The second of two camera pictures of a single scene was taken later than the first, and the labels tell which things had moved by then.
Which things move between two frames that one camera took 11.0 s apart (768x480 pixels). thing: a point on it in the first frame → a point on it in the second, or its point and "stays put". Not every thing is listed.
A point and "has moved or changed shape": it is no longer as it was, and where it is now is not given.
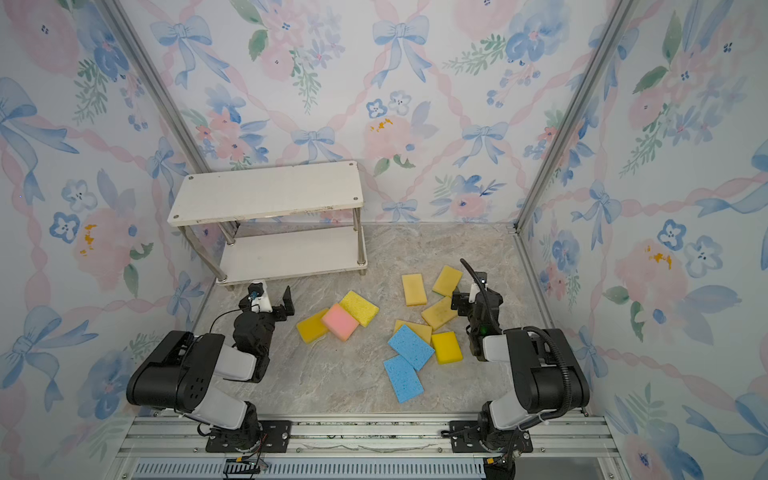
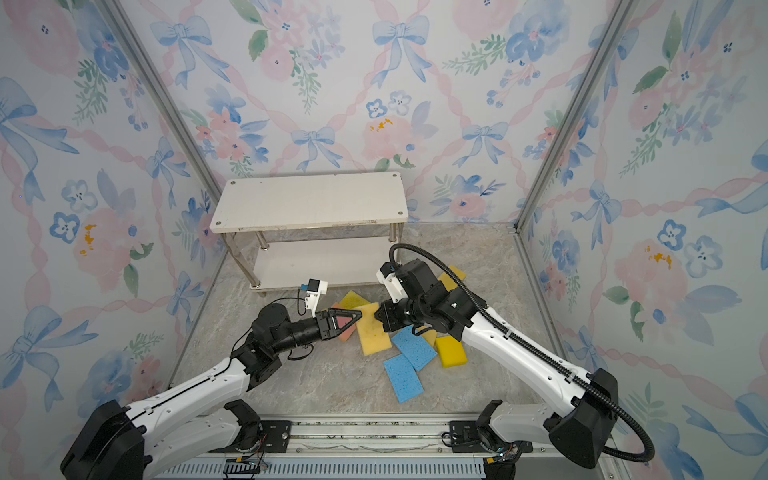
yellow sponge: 414,290 has moved or changed shape
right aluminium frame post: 620,17 stays put
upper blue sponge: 412,347 stays put
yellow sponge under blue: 424,332 stays put
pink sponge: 340,321 stays put
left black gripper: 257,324 → 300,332
